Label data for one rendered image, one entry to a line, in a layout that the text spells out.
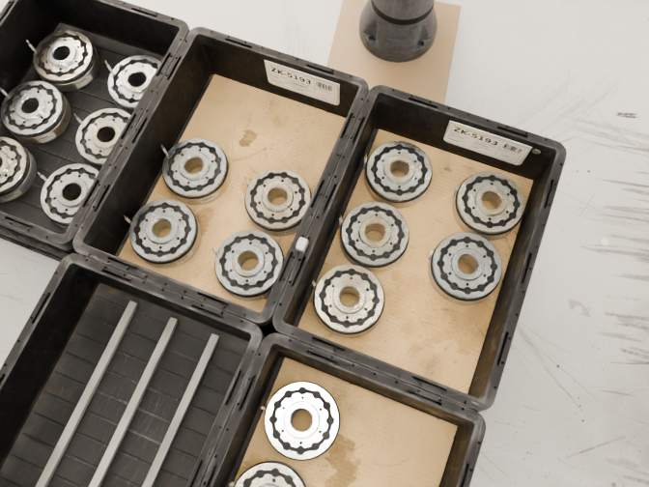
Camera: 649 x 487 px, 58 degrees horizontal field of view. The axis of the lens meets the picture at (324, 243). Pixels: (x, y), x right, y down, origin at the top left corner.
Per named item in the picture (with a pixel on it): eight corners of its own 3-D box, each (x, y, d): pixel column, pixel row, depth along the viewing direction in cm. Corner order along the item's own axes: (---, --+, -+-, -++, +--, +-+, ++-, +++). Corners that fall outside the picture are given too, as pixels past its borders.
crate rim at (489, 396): (372, 90, 90) (373, 81, 87) (563, 152, 85) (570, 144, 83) (269, 330, 78) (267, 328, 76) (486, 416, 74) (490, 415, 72)
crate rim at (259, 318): (196, 33, 94) (193, 23, 91) (371, 90, 90) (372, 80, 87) (74, 253, 82) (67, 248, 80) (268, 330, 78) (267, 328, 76)
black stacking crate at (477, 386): (369, 123, 99) (373, 84, 88) (541, 181, 95) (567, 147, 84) (278, 341, 87) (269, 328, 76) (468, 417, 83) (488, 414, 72)
